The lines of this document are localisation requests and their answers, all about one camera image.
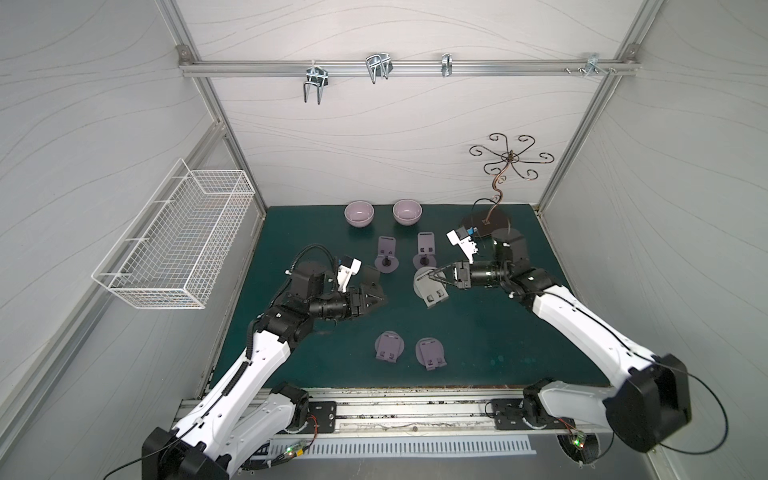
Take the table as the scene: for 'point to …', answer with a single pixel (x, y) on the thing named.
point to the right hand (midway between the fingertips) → (430, 276)
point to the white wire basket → (176, 246)
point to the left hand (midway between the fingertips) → (382, 304)
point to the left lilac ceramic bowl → (359, 213)
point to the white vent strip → (291, 449)
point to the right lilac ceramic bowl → (407, 211)
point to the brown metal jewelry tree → (491, 222)
